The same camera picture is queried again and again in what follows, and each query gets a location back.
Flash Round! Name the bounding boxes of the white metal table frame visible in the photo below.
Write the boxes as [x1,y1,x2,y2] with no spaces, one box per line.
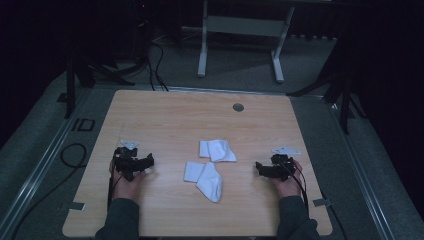
[197,0,296,84]

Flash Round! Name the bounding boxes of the white sock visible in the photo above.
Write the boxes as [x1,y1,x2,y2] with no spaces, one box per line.
[183,161,224,204]
[198,138,238,164]

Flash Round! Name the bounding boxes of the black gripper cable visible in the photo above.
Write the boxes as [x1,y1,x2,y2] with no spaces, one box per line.
[106,166,124,208]
[281,159,310,212]

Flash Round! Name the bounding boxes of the person's left hand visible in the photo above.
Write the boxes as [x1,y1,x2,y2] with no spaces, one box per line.
[109,159,150,202]

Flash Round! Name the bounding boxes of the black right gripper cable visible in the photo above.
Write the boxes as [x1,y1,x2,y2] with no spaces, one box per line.
[281,159,310,212]

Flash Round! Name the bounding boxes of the metal floor rail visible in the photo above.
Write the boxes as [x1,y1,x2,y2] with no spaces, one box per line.
[0,87,96,234]
[328,99,398,240]

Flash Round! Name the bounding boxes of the black floor cables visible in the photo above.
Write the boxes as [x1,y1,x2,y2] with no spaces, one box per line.
[145,41,170,92]

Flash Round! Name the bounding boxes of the black tape floor marking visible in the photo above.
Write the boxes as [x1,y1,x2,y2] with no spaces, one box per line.
[70,117,97,133]

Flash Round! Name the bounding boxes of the black floor cable loop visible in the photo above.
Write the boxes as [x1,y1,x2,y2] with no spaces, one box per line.
[59,142,88,170]

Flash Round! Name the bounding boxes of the person's right hand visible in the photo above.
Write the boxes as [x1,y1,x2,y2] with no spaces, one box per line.
[268,159,305,200]

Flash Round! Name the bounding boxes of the black stand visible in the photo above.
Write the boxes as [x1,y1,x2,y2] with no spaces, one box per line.
[285,56,368,135]
[63,29,136,120]

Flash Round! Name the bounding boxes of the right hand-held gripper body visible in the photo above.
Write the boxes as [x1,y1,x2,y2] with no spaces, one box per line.
[270,145,302,182]

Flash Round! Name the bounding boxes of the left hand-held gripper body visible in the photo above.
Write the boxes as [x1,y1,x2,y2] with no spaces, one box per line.
[113,139,141,183]

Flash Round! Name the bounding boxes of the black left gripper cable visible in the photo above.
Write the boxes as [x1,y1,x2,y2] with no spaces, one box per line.
[106,166,124,208]

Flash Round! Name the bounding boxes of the grey tape piece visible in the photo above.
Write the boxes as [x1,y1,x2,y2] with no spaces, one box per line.
[313,198,334,208]
[67,201,86,212]

